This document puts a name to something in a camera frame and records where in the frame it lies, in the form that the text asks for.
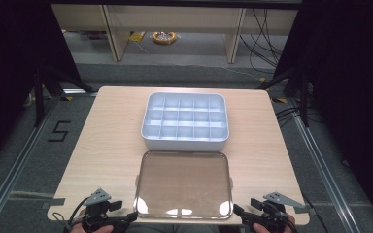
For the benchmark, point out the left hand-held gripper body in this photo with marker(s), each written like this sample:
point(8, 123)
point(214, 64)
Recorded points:
point(97, 208)

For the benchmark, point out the black curtain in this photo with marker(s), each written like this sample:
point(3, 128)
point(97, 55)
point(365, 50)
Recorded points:
point(9, 64)
point(353, 81)

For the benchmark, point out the black metal stand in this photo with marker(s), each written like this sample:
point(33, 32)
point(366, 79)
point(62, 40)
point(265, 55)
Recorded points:
point(39, 97)
point(304, 97)

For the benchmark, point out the person's left hand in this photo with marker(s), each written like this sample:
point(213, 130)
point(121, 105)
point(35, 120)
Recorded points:
point(92, 229)

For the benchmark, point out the person's right hand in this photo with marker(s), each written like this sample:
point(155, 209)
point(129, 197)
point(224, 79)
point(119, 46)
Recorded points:
point(261, 229)

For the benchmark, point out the grey tape strip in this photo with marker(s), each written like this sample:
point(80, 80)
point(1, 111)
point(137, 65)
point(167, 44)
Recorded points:
point(54, 203)
point(301, 209)

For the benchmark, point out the metal floor rail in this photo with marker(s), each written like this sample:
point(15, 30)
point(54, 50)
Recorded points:
point(16, 165)
point(323, 168)

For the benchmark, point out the beige wooden desk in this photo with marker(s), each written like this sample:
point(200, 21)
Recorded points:
point(175, 17)

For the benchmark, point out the transparent plastic box lid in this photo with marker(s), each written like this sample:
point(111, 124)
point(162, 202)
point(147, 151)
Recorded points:
point(183, 184)

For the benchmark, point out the yellow flat item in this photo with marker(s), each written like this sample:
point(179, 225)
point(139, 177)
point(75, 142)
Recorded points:
point(137, 36)

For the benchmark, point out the white compartment storage box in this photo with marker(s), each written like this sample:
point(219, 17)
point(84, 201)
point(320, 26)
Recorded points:
point(185, 121)

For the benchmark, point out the orange tape roll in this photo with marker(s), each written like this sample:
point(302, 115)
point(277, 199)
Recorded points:
point(164, 37)

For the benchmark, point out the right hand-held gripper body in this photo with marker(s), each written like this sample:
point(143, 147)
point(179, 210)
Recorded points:
point(273, 210)

